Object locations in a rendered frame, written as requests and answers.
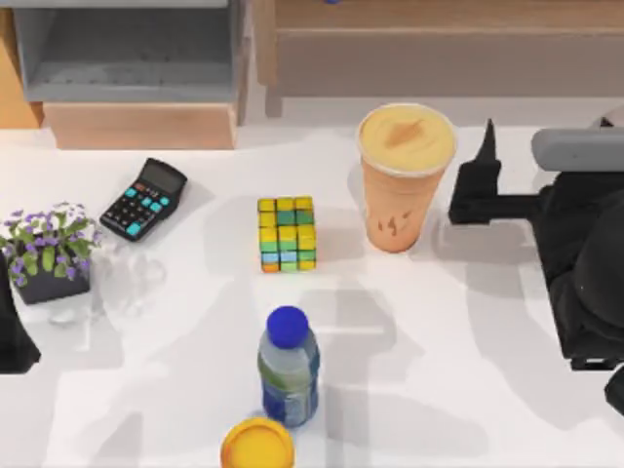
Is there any orange drink cup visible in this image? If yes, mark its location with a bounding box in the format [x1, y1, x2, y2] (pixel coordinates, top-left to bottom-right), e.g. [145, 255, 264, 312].
[357, 102, 458, 254]

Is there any pale grey rounded box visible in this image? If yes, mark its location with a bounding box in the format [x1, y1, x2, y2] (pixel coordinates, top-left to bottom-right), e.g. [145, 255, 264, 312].
[530, 126, 624, 173]

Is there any open wooden shelf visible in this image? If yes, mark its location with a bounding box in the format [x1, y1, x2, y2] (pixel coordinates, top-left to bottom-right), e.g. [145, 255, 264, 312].
[256, 0, 624, 118]

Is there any colourful puzzle cube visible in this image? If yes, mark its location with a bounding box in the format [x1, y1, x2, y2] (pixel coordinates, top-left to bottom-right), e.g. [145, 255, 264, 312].
[256, 195, 321, 274]

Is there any blue cap bottle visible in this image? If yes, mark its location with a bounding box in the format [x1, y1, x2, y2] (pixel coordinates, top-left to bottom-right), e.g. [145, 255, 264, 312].
[256, 305, 322, 430]

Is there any black calculator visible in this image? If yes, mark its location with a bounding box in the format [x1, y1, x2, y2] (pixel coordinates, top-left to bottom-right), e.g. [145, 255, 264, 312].
[98, 157, 189, 244]

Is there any yellow round lid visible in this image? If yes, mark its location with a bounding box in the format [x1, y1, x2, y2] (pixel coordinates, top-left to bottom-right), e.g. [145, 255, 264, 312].
[219, 416, 296, 468]

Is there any pale wooden drawer front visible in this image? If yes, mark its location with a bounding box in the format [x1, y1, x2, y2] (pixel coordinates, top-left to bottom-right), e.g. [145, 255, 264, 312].
[42, 100, 238, 151]

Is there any clear glass cup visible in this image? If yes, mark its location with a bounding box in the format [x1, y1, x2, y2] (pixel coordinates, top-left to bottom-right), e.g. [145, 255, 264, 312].
[47, 242, 168, 327]

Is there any purple flower plant pot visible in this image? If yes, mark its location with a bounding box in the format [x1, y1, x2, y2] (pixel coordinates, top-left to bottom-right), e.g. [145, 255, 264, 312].
[0, 201, 102, 306]

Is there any wooden cupboard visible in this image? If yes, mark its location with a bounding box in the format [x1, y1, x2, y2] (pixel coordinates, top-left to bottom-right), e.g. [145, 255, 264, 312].
[0, 8, 46, 131]

